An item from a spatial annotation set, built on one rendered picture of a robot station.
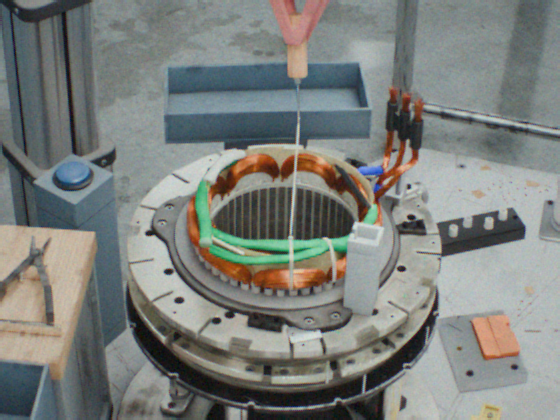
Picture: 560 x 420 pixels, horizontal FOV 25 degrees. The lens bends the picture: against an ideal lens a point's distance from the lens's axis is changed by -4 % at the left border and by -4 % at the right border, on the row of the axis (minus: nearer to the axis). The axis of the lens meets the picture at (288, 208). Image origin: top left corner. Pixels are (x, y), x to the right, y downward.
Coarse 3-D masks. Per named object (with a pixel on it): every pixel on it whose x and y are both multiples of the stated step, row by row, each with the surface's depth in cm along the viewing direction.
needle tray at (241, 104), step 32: (224, 64) 164; (256, 64) 164; (320, 64) 165; (352, 64) 165; (192, 96) 165; (224, 96) 166; (256, 96) 166; (288, 96) 166; (320, 96) 166; (352, 96) 166; (192, 128) 157; (224, 128) 157; (256, 128) 158; (288, 128) 158; (320, 128) 158; (352, 128) 159
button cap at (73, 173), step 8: (64, 168) 150; (72, 168) 150; (80, 168) 150; (88, 168) 151; (56, 176) 150; (64, 176) 149; (72, 176) 149; (80, 176) 149; (88, 176) 150; (64, 184) 149; (72, 184) 149; (80, 184) 149
